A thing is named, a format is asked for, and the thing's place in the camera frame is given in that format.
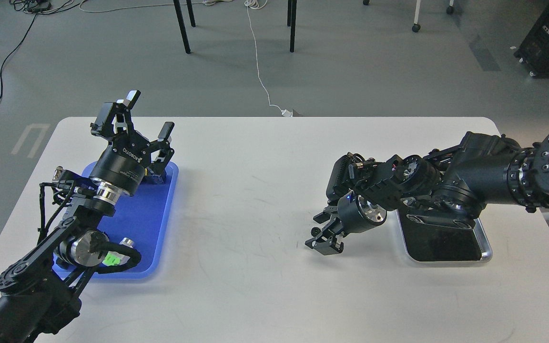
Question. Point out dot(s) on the black table leg right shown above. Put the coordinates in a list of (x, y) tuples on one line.
[(291, 22)]

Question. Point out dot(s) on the white chair base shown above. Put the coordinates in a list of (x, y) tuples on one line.
[(416, 17)]

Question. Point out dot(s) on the black table leg left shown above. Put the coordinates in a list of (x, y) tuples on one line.
[(181, 23)]

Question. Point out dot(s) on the green and grey switch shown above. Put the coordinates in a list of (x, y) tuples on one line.
[(117, 258)]

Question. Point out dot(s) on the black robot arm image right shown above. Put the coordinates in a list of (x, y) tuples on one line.
[(446, 188)]

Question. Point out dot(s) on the black table leg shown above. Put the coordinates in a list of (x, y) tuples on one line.
[(181, 23), (291, 22)]

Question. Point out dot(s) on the silver metal tray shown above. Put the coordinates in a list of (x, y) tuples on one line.
[(437, 245)]

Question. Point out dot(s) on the green push button switch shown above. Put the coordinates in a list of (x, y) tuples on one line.
[(157, 176)]

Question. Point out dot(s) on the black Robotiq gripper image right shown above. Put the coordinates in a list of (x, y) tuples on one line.
[(353, 213)]

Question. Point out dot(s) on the blue plastic tray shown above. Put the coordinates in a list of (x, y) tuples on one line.
[(142, 218)]

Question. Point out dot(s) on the small black gear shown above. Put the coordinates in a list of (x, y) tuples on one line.
[(315, 231)]

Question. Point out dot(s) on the black Robotiq gripper image left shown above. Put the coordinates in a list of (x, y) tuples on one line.
[(128, 153)]

